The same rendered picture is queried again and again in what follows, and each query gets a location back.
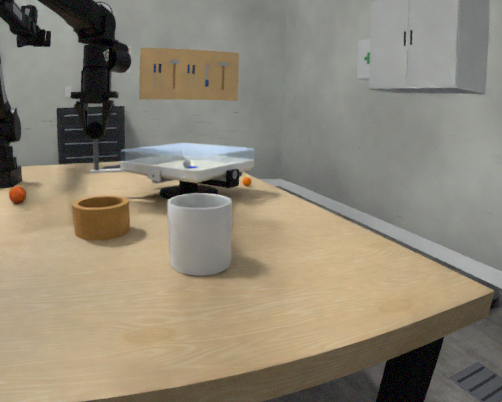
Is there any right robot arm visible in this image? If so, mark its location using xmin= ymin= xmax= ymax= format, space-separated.
xmin=38 ymin=0 xmax=131 ymax=91

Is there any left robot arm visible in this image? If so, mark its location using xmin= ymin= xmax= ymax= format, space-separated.
xmin=0 ymin=0 xmax=41 ymax=178

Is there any white ceramic mug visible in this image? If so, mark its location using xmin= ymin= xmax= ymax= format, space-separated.
xmin=167 ymin=193 xmax=232 ymax=276

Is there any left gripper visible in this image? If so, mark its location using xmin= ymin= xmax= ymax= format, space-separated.
xmin=17 ymin=29 xmax=51 ymax=48

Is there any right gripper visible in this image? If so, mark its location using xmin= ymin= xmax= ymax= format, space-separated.
xmin=71 ymin=67 xmax=118 ymax=136

